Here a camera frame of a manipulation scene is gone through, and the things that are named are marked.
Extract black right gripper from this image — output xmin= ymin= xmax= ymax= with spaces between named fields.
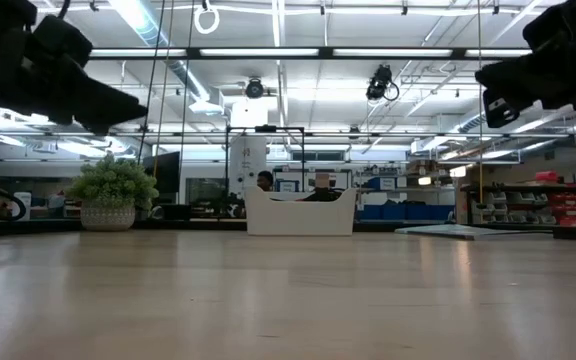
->
xmin=475 ymin=0 xmax=576 ymax=129

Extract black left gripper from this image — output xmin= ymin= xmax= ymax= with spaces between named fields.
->
xmin=0 ymin=15 xmax=149 ymax=137

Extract green potted plant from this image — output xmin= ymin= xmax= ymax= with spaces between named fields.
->
xmin=65 ymin=152 xmax=160 ymax=232

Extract black monitor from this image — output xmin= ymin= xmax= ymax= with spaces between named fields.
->
xmin=141 ymin=151 xmax=181 ymax=195

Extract white column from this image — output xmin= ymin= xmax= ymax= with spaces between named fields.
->
xmin=227 ymin=99 xmax=269 ymax=199

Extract blue storage bins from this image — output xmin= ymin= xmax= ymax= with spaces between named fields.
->
xmin=357 ymin=175 xmax=457 ymax=222

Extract black round ceiling device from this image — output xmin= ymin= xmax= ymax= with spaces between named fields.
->
xmin=245 ymin=77 xmax=265 ymax=100

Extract overhead light bar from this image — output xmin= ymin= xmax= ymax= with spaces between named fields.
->
xmin=87 ymin=46 xmax=534 ymax=62

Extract white plastic bin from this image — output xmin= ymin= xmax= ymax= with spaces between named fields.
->
xmin=244 ymin=185 xmax=358 ymax=237

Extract black overhead camera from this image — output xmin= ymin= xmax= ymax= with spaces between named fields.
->
xmin=365 ymin=63 xmax=400 ymax=102

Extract white hanging cable loop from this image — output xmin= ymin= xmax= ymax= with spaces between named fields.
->
xmin=193 ymin=0 xmax=221 ymax=35

